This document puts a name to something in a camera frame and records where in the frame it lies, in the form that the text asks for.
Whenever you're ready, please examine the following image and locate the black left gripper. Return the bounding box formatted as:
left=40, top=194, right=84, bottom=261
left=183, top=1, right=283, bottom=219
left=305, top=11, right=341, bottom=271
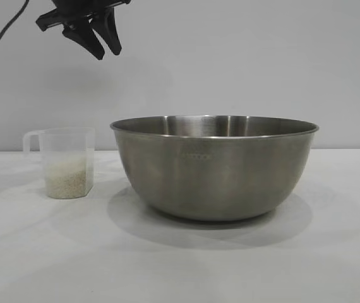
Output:
left=35, top=0, right=133, bottom=61

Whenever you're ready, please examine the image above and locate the clear plastic measuring cup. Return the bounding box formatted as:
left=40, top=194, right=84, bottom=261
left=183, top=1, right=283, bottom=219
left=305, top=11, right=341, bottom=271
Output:
left=23, top=127, right=95, bottom=199

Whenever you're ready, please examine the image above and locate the white uncooked rice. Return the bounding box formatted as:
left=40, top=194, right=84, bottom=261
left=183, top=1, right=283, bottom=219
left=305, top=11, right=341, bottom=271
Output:
left=45, top=157, right=94, bottom=199

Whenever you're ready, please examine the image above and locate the stainless steel mixing bowl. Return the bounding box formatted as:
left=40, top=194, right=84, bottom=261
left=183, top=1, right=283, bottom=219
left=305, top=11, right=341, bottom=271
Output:
left=109, top=115, right=320, bottom=222

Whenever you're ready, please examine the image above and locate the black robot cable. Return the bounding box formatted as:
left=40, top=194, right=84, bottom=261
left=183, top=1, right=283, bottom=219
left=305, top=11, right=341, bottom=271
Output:
left=0, top=0, right=31, bottom=69

